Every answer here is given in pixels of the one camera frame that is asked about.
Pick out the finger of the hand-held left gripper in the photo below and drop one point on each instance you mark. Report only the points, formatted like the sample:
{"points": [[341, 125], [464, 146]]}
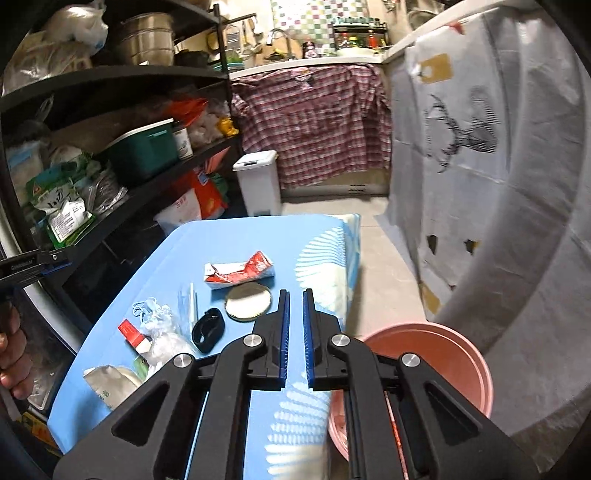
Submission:
{"points": [[44, 266]]}

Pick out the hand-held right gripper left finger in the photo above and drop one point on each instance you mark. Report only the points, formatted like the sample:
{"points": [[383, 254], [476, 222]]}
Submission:
{"points": [[284, 337]]}

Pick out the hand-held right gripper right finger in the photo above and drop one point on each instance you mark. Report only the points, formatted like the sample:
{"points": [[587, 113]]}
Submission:
{"points": [[308, 341]]}

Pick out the round gold metal lid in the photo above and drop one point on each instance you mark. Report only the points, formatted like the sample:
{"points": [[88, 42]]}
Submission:
{"points": [[248, 302]]}

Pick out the red and white crushed carton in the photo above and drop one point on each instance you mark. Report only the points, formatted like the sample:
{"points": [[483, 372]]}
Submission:
{"points": [[249, 267]]}

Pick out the black plastic cap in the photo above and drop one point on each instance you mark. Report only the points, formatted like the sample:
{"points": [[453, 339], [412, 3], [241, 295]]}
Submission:
{"points": [[198, 344]]}

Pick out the clear straw wrapper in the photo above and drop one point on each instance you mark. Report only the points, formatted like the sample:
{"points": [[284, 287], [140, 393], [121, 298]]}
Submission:
{"points": [[189, 304]]}

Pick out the small red and white packet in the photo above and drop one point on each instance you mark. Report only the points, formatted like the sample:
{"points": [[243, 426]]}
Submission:
{"points": [[131, 334]]}

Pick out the clear plastic bag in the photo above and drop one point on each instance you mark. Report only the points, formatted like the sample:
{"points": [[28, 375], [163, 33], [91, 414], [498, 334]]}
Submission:
{"points": [[171, 344]]}

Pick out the blue face mask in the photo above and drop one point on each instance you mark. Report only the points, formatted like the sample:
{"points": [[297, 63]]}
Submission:
{"points": [[154, 323]]}

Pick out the pink plastic bucket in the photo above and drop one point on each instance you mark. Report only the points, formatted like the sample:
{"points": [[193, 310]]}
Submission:
{"points": [[443, 350]]}

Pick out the person's left hand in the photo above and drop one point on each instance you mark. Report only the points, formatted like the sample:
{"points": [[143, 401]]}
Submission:
{"points": [[16, 364]]}

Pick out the green snack packet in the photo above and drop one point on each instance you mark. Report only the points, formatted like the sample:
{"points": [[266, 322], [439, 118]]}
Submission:
{"points": [[55, 198]]}

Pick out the silver foil bag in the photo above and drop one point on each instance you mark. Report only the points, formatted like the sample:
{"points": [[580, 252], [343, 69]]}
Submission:
{"points": [[104, 194]]}

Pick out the blue patterned tablecloth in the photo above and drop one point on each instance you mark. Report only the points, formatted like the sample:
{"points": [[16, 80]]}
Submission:
{"points": [[258, 240]]}

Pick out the orange cardboard box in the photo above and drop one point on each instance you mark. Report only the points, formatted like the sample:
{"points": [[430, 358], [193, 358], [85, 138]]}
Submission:
{"points": [[37, 434]]}

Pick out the green cooler box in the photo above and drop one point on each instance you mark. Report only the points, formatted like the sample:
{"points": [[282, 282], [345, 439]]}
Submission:
{"points": [[138, 152]]}

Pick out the white pedal bin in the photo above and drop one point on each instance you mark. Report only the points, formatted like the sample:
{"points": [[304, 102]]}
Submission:
{"points": [[258, 184]]}

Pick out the orange and white rice bag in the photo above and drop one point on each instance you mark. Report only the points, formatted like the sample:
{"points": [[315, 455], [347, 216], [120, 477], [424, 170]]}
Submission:
{"points": [[203, 198]]}

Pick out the paper cup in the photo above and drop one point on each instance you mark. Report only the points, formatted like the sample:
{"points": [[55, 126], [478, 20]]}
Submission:
{"points": [[183, 143]]}

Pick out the black shelf rack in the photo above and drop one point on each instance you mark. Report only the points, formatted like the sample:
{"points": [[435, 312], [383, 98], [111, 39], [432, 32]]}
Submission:
{"points": [[115, 74]]}

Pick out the clear bag of white items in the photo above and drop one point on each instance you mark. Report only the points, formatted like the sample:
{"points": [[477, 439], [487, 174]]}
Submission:
{"points": [[205, 131]]}

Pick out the red plastic bag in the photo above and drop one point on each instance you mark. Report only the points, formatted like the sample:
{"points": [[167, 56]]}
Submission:
{"points": [[189, 110]]}

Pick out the yellow toy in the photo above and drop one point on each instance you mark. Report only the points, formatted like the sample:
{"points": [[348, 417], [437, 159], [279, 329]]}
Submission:
{"points": [[227, 127]]}

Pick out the red plaid cloth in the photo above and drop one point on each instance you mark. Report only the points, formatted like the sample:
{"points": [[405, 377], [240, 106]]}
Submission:
{"points": [[314, 120]]}

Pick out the white plastic bag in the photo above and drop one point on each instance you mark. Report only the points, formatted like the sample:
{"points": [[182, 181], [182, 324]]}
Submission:
{"points": [[69, 27]]}

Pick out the steel pot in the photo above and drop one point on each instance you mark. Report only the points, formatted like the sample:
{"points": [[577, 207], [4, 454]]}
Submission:
{"points": [[145, 41]]}

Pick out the white deer print cloth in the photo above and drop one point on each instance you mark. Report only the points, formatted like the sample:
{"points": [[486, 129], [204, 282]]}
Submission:
{"points": [[508, 184]]}

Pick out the chrome faucet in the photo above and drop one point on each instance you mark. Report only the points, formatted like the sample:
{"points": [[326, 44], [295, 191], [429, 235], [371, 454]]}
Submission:
{"points": [[277, 32]]}

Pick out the spice rack with bottles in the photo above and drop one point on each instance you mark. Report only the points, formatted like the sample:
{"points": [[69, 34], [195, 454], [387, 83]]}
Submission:
{"points": [[360, 39]]}

